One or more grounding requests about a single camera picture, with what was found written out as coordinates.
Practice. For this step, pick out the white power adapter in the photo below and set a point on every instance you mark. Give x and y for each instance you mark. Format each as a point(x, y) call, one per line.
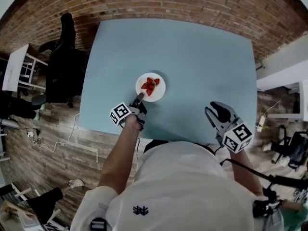
point(261, 121)

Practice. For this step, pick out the person's left forearm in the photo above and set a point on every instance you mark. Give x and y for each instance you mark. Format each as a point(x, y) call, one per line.
point(118, 157)

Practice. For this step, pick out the black clamp mount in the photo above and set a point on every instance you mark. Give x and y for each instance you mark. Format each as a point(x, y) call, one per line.
point(267, 202)

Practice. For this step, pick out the person's right forearm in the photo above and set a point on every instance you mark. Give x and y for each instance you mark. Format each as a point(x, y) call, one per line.
point(245, 170)

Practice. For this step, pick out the black padded seat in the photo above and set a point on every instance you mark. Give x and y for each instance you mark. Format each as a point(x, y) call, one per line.
point(16, 105)

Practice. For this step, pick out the white side table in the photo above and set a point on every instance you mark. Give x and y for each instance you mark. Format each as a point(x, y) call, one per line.
point(14, 68)

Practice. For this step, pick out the white desk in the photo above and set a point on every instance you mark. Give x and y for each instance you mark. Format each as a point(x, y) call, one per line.
point(281, 73)

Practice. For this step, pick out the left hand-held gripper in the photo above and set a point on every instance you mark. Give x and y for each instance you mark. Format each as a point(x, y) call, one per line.
point(120, 113)

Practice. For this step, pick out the light blue table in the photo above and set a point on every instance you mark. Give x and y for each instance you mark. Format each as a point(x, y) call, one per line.
point(192, 68)

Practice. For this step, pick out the black wheeled chair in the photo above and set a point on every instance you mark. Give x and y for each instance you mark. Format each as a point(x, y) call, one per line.
point(292, 148)

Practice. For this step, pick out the black office chair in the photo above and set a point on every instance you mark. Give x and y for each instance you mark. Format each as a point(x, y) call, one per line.
point(65, 68)

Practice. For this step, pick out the white power strip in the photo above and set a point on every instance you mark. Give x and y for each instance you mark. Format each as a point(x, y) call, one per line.
point(30, 134)

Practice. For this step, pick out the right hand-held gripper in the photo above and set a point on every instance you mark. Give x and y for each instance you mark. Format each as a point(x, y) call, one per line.
point(237, 135)

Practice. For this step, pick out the red strawberry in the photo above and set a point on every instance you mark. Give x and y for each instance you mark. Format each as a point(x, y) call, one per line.
point(157, 81)
point(150, 92)
point(144, 86)
point(149, 80)

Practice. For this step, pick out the person's white shirt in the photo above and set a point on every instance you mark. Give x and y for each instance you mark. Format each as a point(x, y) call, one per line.
point(180, 189)

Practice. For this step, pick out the white plate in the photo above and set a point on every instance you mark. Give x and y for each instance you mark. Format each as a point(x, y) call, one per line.
point(157, 94)

